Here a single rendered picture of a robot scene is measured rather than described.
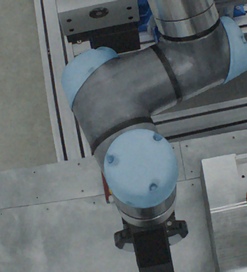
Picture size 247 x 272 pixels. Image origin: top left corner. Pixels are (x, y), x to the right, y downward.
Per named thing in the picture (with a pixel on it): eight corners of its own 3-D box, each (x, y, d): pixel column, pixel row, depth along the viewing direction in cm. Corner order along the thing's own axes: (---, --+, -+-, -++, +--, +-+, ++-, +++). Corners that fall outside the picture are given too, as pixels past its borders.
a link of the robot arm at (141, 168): (155, 107, 81) (190, 176, 78) (158, 142, 91) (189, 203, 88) (87, 138, 80) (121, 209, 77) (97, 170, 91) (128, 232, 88)
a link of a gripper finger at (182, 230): (192, 226, 108) (179, 215, 100) (193, 235, 107) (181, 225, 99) (161, 234, 109) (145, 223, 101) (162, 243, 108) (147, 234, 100)
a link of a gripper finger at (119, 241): (140, 235, 109) (152, 220, 101) (142, 247, 108) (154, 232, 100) (108, 239, 108) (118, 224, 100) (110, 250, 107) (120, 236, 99)
